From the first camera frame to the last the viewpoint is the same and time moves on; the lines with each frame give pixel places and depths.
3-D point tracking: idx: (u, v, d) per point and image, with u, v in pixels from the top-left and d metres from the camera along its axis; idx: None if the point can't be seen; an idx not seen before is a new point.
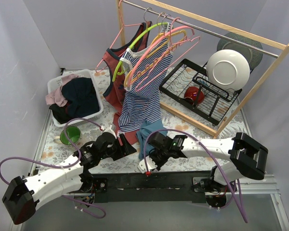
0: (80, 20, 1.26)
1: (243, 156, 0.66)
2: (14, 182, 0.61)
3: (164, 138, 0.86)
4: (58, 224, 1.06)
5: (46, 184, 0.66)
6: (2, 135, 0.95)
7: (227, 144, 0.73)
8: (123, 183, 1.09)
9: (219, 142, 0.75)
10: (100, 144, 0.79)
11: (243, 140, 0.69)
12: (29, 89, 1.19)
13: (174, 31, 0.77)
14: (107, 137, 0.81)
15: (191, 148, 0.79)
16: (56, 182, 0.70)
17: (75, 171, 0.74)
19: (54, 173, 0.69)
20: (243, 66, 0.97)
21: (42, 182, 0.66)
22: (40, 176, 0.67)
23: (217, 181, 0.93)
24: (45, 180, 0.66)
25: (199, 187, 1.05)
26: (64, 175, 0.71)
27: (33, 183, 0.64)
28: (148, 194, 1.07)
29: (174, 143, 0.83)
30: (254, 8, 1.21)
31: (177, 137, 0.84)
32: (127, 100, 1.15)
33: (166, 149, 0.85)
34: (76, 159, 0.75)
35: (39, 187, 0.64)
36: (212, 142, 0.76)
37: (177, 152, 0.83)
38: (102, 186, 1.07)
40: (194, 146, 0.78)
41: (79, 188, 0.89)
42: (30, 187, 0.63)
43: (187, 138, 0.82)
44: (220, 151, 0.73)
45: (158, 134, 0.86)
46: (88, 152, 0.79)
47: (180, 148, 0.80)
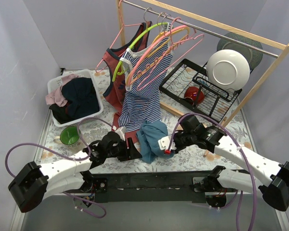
0: (80, 20, 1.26)
1: (283, 188, 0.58)
2: (30, 165, 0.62)
3: (197, 123, 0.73)
4: (58, 224, 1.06)
5: (59, 173, 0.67)
6: (2, 135, 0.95)
7: (271, 167, 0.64)
8: (123, 183, 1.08)
9: (263, 161, 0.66)
10: (106, 143, 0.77)
11: None
12: (29, 89, 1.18)
13: (174, 31, 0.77)
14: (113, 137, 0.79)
15: (227, 150, 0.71)
16: (65, 173, 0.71)
17: (84, 166, 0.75)
19: (66, 163, 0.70)
20: (243, 66, 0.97)
21: (56, 170, 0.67)
22: (53, 164, 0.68)
23: (219, 181, 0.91)
24: (59, 169, 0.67)
25: (199, 187, 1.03)
26: (74, 168, 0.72)
27: (47, 170, 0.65)
28: (148, 194, 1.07)
29: (209, 134, 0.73)
30: (254, 8, 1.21)
31: (213, 129, 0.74)
32: (127, 100, 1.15)
33: (196, 136, 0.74)
34: (86, 155, 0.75)
35: (53, 175, 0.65)
36: (255, 157, 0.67)
37: (207, 146, 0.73)
38: (102, 186, 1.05)
40: (232, 150, 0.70)
41: (78, 187, 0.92)
42: (45, 172, 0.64)
43: (225, 136, 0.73)
44: (259, 171, 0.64)
45: (192, 116, 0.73)
46: (96, 150, 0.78)
47: (216, 143, 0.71)
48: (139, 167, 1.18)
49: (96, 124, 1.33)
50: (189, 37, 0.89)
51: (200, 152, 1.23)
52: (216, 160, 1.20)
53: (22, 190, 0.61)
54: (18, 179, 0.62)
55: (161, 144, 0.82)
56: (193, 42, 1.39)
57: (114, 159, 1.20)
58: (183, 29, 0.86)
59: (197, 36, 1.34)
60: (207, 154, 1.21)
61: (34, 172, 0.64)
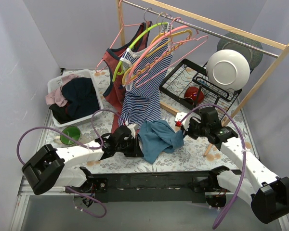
0: (80, 20, 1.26)
1: (270, 196, 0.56)
2: (45, 147, 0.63)
3: (216, 119, 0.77)
4: (57, 225, 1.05)
5: (74, 158, 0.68)
6: (2, 135, 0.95)
7: (268, 176, 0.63)
8: (123, 183, 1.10)
9: (261, 168, 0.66)
10: (118, 136, 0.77)
11: (283, 186, 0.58)
12: (29, 90, 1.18)
13: (174, 31, 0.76)
14: (125, 130, 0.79)
15: (230, 149, 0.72)
16: (79, 160, 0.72)
17: (95, 156, 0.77)
19: (82, 149, 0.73)
20: (243, 66, 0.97)
21: (71, 154, 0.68)
22: (70, 148, 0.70)
23: (218, 181, 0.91)
24: (74, 154, 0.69)
25: (199, 187, 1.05)
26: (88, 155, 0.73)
27: (63, 153, 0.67)
28: (148, 193, 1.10)
29: (221, 131, 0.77)
30: (254, 8, 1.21)
31: (227, 128, 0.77)
32: (127, 100, 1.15)
33: (209, 130, 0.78)
34: (98, 145, 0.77)
35: (69, 159, 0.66)
36: (254, 163, 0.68)
37: (216, 141, 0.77)
38: (102, 186, 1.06)
40: (236, 151, 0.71)
41: (78, 186, 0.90)
42: (61, 155, 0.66)
43: (236, 138, 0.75)
44: (253, 175, 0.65)
45: (214, 110, 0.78)
46: (107, 142, 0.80)
47: (223, 141, 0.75)
48: (139, 167, 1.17)
49: (96, 124, 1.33)
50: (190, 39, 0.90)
51: (200, 152, 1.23)
52: (216, 160, 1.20)
53: (37, 172, 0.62)
54: (33, 160, 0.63)
55: (178, 116, 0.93)
56: (197, 43, 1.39)
57: (114, 159, 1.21)
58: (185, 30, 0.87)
59: (200, 37, 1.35)
60: (207, 154, 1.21)
61: (50, 155, 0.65)
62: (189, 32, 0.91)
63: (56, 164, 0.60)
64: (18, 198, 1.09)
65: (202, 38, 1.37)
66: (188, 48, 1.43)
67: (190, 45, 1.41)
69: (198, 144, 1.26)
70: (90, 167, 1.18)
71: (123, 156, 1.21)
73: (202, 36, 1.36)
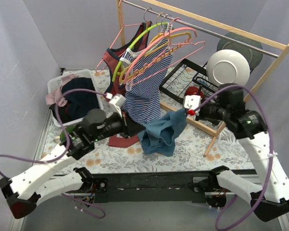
0: (80, 20, 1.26)
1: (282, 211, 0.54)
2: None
3: (240, 101, 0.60)
4: (57, 225, 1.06)
5: (32, 184, 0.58)
6: (2, 135, 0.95)
7: (288, 190, 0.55)
8: (123, 183, 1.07)
9: (282, 180, 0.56)
10: (87, 127, 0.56)
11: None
12: (29, 90, 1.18)
13: (174, 31, 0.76)
14: (98, 115, 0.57)
15: (254, 148, 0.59)
16: (45, 176, 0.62)
17: (64, 163, 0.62)
19: (40, 168, 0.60)
20: (243, 65, 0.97)
21: (27, 181, 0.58)
22: (25, 174, 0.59)
23: (217, 180, 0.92)
24: (31, 179, 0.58)
25: (200, 188, 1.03)
26: (50, 170, 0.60)
27: (18, 184, 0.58)
28: (149, 193, 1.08)
29: (248, 120, 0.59)
30: (254, 8, 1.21)
31: (256, 116, 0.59)
32: (127, 100, 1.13)
33: (229, 114, 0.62)
34: (64, 148, 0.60)
35: (25, 188, 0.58)
36: (278, 171, 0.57)
37: (237, 130, 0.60)
38: (101, 186, 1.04)
40: (261, 151, 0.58)
41: (78, 188, 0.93)
42: (15, 189, 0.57)
43: (265, 134, 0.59)
44: (273, 187, 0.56)
45: (240, 91, 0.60)
46: (78, 137, 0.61)
47: (249, 135, 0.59)
48: (139, 166, 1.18)
49: None
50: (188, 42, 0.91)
51: (200, 152, 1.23)
52: (216, 160, 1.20)
53: None
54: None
55: (190, 101, 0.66)
56: (194, 47, 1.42)
57: (114, 159, 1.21)
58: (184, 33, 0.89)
59: (197, 42, 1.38)
60: (207, 154, 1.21)
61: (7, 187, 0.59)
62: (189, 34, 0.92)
63: (8, 202, 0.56)
64: None
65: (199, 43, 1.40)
66: (186, 50, 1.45)
67: (187, 48, 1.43)
69: (198, 144, 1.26)
70: (90, 166, 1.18)
71: (123, 156, 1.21)
73: (199, 42, 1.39)
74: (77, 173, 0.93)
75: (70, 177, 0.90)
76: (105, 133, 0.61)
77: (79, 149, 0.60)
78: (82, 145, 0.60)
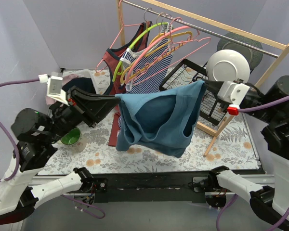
0: (80, 20, 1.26)
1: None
2: None
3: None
4: (57, 225, 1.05)
5: (2, 202, 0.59)
6: (2, 135, 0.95)
7: None
8: (123, 183, 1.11)
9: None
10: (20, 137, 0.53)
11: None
12: (29, 90, 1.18)
13: (174, 31, 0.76)
14: (25, 120, 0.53)
15: None
16: (16, 191, 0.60)
17: (26, 174, 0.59)
19: (4, 186, 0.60)
20: (244, 65, 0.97)
21: None
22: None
23: (217, 180, 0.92)
24: (0, 198, 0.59)
25: (199, 187, 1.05)
26: (11, 188, 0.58)
27: None
28: (149, 193, 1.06)
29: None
30: (254, 8, 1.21)
31: None
32: None
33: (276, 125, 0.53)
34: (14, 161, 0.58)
35: None
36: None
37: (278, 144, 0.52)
38: (102, 186, 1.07)
40: None
41: (78, 188, 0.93)
42: None
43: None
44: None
45: None
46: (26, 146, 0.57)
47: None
48: (139, 167, 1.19)
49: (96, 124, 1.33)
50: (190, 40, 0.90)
51: (200, 152, 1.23)
52: (216, 160, 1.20)
53: None
54: None
55: (233, 94, 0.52)
56: (199, 44, 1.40)
57: (114, 159, 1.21)
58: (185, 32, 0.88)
59: (202, 38, 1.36)
60: (207, 154, 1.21)
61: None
62: (190, 32, 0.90)
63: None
64: None
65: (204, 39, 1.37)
66: (188, 49, 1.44)
67: (191, 45, 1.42)
69: (198, 144, 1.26)
70: (90, 166, 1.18)
71: (123, 156, 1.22)
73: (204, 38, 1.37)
74: (76, 174, 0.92)
75: (69, 178, 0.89)
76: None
77: (31, 158, 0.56)
78: (31, 153, 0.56)
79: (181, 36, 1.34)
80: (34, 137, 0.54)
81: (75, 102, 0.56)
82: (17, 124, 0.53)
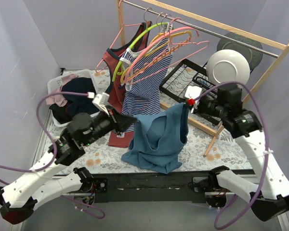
0: (80, 20, 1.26)
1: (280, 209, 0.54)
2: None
3: (237, 101, 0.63)
4: (57, 226, 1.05)
5: (21, 193, 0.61)
6: (2, 135, 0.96)
7: (284, 186, 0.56)
8: (123, 183, 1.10)
9: (280, 176, 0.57)
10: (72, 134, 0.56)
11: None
12: (29, 90, 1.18)
13: (174, 31, 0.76)
14: (82, 121, 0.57)
15: (250, 147, 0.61)
16: (37, 186, 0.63)
17: (54, 170, 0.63)
19: (29, 177, 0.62)
20: (243, 66, 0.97)
21: (18, 190, 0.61)
22: (16, 183, 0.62)
23: (217, 179, 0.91)
24: (21, 188, 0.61)
25: (199, 187, 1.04)
26: (39, 180, 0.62)
27: (10, 193, 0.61)
28: (148, 193, 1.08)
29: (243, 119, 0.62)
30: (254, 8, 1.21)
31: (251, 115, 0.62)
32: (127, 100, 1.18)
33: (227, 114, 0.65)
34: (51, 157, 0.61)
35: (16, 197, 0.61)
36: (274, 168, 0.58)
37: (233, 129, 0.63)
38: (102, 186, 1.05)
40: (256, 149, 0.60)
41: (78, 188, 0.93)
42: (7, 198, 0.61)
43: (259, 132, 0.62)
44: (269, 183, 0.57)
45: (239, 90, 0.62)
46: (66, 143, 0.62)
47: (244, 134, 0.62)
48: (139, 167, 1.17)
49: None
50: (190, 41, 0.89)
51: (200, 152, 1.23)
52: (216, 160, 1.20)
53: None
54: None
55: (189, 92, 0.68)
56: (197, 47, 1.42)
57: (114, 159, 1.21)
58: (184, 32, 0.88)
59: (200, 42, 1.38)
60: (207, 154, 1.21)
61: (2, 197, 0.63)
62: (190, 33, 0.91)
63: (2, 211, 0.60)
64: None
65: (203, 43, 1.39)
66: (188, 49, 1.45)
67: (190, 47, 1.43)
69: (198, 143, 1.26)
70: (90, 166, 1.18)
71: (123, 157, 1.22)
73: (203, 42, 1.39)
74: (77, 175, 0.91)
75: (68, 178, 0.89)
76: (97, 136, 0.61)
77: (68, 155, 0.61)
78: (69, 150, 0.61)
79: (181, 37, 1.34)
80: (81, 137, 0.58)
81: (114, 113, 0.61)
82: (71, 123, 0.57)
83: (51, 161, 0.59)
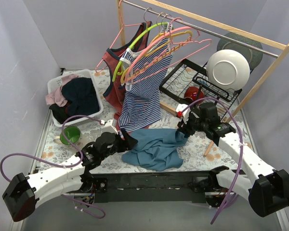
0: (80, 20, 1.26)
1: (267, 188, 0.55)
2: (18, 177, 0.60)
3: (215, 115, 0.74)
4: (57, 226, 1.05)
5: (48, 183, 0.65)
6: (2, 134, 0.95)
7: (264, 168, 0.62)
8: (123, 183, 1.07)
9: (257, 161, 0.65)
10: (100, 146, 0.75)
11: (280, 180, 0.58)
12: (29, 90, 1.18)
13: (174, 31, 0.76)
14: (107, 138, 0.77)
15: (228, 144, 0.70)
16: (57, 182, 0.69)
17: (78, 172, 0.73)
19: (56, 171, 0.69)
20: (243, 66, 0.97)
21: (44, 179, 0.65)
22: (42, 174, 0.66)
23: (217, 178, 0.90)
24: (48, 178, 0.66)
25: (199, 188, 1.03)
26: (66, 175, 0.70)
27: (35, 181, 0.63)
28: (148, 193, 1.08)
29: (219, 126, 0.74)
30: (254, 9, 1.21)
31: (226, 123, 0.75)
32: (127, 100, 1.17)
33: (208, 125, 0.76)
34: (78, 160, 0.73)
35: (42, 186, 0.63)
36: (252, 156, 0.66)
37: (214, 136, 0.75)
38: (102, 186, 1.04)
40: (233, 145, 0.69)
41: (78, 188, 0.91)
42: (32, 184, 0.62)
43: (234, 133, 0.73)
44: (250, 169, 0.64)
45: (214, 106, 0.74)
46: (90, 153, 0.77)
47: (221, 136, 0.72)
48: (139, 167, 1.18)
49: (96, 124, 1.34)
50: (190, 41, 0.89)
51: (200, 152, 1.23)
52: (216, 160, 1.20)
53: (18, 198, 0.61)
54: (10, 190, 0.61)
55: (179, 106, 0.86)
56: (199, 45, 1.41)
57: (114, 159, 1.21)
58: (185, 32, 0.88)
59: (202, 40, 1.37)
60: (207, 154, 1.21)
61: (22, 185, 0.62)
62: (190, 33, 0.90)
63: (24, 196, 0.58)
64: None
65: (204, 42, 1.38)
66: (188, 49, 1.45)
67: (191, 47, 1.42)
69: (198, 143, 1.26)
70: None
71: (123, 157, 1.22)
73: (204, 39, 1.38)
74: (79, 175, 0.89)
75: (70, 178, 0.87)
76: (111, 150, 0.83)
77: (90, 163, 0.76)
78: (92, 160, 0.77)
79: (181, 36, 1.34)
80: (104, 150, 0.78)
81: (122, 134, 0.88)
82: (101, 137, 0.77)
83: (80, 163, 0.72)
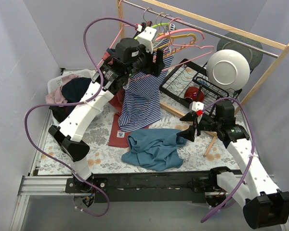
0: (80, 20, 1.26)
1: (265, 207, 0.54)
2: (52, 130, 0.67)
3: (229, 116, 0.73)
4: (57, 226, 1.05)
5: (78, 125, 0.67)
6: (2, 134, 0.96)
7: (269, 186, 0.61)
8: (123, 183, 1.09)
9: (264, 177, 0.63)
10: (122, 56, 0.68)
11: (282, 201, 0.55)
12: (29, 90, 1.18)
13: (175, 32, 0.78)
14: (130, 43, 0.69)
15: (237, 150, 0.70)
16: (89, 118, 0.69)
17: (103, 99, 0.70)
19: (82, 110, 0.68)
20: (243, 66, 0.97)
21: (74, 123, 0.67)
22: (71, 119, 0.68)
23: (217, 178, 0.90)
24: (77, 121, 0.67)
25: (199, 187, 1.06)
26: (92, 109, 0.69)
27: (68, 128, 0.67)
28: (148, 193, 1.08)
29: (232, 129, 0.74)
30: (254, 9, 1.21)
31: (240, 128, 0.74)
32: (127, 98, 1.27)
33: (221, 125, 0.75)
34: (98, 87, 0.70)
35: (74, 129, 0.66)
36: (258, 170, 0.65)
37: (224, 138, 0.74)
38: (102, 186, 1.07)
40: (243, 153, 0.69)
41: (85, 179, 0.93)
42: (66, 133, 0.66)
43: (246, 140, 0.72)
44: (254, 182, 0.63)
45: (232, 107, 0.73)
46: (111, 70, 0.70)
47: (233, 140, 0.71)
48: (139, 167, 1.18)
49: (96, 124, 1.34)
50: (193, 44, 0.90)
51: (200, 152, 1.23)
52: (216, 160, 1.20)
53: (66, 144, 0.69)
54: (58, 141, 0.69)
55: (195, 105, 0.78)
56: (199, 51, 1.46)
57: (114, 158, 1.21)
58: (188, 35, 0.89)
59: (204, 45, 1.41)
60: (207, 154, 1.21)
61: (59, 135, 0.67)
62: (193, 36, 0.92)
63: (64, 144, 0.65)
64: (18, 198, 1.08)
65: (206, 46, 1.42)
66: (190, 51, 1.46)
67: (191, 50, 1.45)
69: (198, 144, 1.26)
70: (90, 166, 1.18)
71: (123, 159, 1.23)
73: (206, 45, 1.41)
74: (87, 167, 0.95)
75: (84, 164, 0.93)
76: (139, 64, 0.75)
77: (113, 81, 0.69)
78: (113, 76, 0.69)
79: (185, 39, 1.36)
80: (128, 60, 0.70)
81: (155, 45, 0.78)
82: (120, 44, 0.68)
83: (99, 90, 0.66)
